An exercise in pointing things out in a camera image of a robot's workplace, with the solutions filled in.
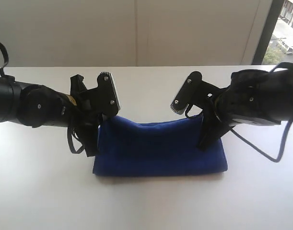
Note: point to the white partition panel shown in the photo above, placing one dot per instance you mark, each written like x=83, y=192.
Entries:
x=97, y=33

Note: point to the blue microfiber towel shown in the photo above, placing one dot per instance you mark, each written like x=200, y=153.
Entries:
x=164, y=149

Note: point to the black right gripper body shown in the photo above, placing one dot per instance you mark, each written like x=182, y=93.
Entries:
x=226, y=110

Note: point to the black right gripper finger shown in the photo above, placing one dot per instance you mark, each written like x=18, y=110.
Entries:
x=211, y=131

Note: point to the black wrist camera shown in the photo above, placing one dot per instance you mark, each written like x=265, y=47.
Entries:
x=103, y=98
x=194, y=91

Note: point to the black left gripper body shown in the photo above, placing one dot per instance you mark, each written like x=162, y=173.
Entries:
x=80, y=110

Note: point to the dark window frame post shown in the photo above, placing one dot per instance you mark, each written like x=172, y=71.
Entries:
x=267, y=31

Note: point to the white vehicle outside window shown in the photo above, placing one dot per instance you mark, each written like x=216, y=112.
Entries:
x=288, y=48

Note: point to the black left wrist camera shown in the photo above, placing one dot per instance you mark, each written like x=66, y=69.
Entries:
x=103, y=98

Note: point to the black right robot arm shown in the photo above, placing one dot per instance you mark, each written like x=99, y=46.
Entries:
x=254, y=97

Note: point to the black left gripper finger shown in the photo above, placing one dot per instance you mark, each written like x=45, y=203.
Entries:
x=89, y=136

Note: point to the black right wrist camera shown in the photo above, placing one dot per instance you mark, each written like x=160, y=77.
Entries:
x=194, y=91

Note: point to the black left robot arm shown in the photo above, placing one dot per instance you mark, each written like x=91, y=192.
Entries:
x=35, y=105

